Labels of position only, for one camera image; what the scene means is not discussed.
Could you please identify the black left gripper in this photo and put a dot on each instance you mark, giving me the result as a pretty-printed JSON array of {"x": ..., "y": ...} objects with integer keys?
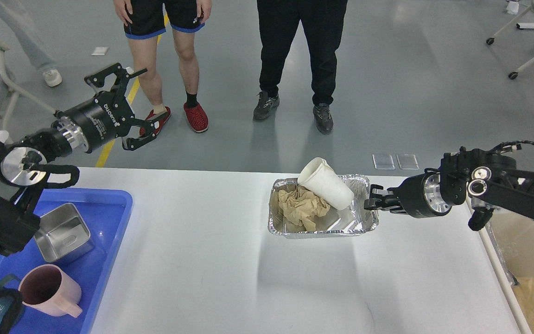
[{"x": 95, "y": 123}]

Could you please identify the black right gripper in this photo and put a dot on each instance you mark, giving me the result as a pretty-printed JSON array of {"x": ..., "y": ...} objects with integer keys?
[{"x": 418, "y": 196}]

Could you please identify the white paper cup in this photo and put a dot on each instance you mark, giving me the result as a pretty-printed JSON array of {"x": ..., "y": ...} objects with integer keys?
[{"x": 318, "y": 177}]

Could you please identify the brown paper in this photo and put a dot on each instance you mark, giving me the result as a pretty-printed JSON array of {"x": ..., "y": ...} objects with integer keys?
[{"x": 302, "y": 208}]

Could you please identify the aluminium foil tray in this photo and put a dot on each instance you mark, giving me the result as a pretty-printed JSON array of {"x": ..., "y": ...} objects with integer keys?
[{"x": 352, "y": 221}]

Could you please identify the stainless steel rectangular tray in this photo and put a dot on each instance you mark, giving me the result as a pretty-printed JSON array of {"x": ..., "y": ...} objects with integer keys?
[{"x": 63, "y": 236}]

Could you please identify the pink mug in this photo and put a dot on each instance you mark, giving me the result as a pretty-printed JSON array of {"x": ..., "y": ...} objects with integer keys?
[{"x": 50, "y": 290}]

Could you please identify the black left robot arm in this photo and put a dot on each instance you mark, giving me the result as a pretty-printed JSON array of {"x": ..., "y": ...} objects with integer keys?
[{"x": 26, "y": 166}]

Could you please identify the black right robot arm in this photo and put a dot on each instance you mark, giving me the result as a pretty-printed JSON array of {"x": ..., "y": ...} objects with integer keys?
[{"x": 489, "y": 178}]

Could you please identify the white paper scrap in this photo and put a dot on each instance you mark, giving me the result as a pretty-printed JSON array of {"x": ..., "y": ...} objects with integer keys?
[{"x": 99, "y": 51}]

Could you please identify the blue plastic tray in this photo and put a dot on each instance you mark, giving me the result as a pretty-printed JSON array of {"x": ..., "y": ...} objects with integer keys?
[{"x": 106, "y": 213}]

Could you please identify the beige plastic bin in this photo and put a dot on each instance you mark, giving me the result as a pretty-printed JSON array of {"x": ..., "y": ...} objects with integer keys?
[{"x": 508, "y": 238}]

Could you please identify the person in grey trousers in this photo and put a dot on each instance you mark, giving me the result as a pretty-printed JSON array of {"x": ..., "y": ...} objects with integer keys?
[{"x": 16, "y": 17}]

